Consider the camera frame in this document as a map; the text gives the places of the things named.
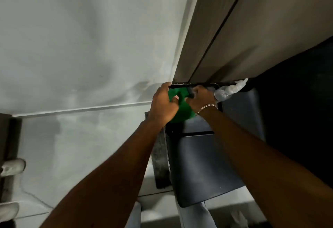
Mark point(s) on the person's right hand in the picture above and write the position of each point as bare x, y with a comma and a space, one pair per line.
203, 100

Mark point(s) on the person's left hand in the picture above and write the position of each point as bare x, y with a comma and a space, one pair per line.
161, 108

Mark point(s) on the person's left thumb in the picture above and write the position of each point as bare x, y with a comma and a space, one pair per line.
175, 100

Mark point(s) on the person's right thumb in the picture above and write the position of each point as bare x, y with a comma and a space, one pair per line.
190, 101

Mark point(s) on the green cleaning cloth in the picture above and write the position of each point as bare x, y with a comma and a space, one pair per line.
183, 113

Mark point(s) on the person's right forearm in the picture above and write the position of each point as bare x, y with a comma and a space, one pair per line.
265, 168

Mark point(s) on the person's left forearm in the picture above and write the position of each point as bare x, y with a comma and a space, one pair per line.
109, 178

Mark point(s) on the clear plastic spray bottle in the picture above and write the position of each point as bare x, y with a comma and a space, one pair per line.
226, 91

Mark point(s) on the black mini fridge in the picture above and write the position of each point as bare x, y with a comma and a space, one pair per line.
203, 162

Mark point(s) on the grey speckled stone slab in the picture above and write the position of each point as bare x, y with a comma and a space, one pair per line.
160, 162

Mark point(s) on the brown wooden cabinet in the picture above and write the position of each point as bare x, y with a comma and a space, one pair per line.
260, 27

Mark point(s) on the dark shoe rack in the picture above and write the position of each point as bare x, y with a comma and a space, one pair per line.
7, 136

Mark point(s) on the white shoe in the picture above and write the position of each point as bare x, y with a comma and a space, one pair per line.
12, 167
8, 211

